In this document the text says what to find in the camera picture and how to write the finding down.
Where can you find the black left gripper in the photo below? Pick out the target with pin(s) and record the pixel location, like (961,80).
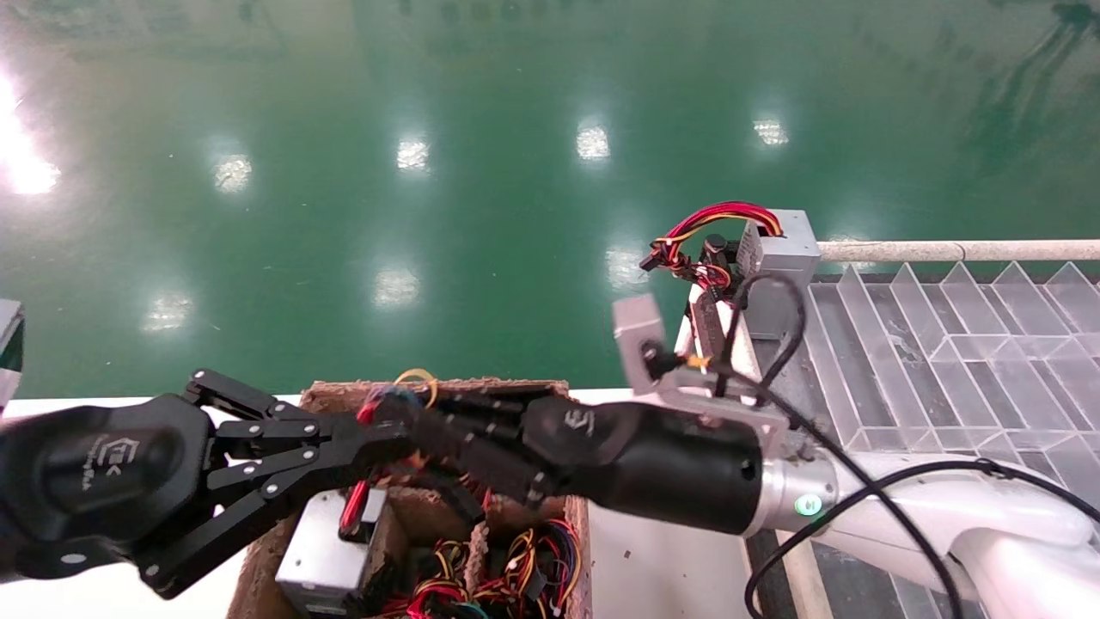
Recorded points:
(103,468)

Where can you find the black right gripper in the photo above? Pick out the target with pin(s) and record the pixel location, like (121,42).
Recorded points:
(653,464)

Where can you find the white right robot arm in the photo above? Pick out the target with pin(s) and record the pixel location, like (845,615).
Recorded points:
(988,533)

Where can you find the brown cardboard divider box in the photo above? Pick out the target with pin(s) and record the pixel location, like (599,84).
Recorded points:
(567,550)

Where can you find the short white pipe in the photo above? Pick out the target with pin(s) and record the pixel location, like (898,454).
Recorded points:
(685,338)

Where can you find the black conveyor edge strip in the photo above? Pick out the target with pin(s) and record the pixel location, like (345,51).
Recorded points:
(706,322)

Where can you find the slanted white rail pipe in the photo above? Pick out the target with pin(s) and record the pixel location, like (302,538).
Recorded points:
(795,576)

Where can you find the long white rail pipe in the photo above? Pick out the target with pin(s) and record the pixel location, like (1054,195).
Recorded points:
(945,250)

